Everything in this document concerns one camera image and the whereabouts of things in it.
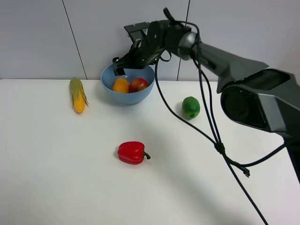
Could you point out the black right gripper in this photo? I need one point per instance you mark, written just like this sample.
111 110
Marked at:
162 35

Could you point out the yellow mango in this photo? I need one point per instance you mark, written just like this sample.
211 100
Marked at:
121 85

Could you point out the red pomegranate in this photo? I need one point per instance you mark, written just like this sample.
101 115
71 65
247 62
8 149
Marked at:
138 84

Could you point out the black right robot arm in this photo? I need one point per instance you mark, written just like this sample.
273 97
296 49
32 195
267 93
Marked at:
252 94

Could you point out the light blue bowl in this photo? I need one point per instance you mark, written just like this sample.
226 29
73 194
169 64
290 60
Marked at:
108 78

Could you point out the corn cob with husk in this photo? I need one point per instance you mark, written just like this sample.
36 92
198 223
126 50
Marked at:
78 97

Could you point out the green lime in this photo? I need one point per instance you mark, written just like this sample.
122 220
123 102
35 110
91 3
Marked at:
190 107

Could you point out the red bell pepper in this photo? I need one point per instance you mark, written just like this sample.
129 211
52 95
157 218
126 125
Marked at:
132 152

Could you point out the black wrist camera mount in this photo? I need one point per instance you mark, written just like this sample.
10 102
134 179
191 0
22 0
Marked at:
137 31

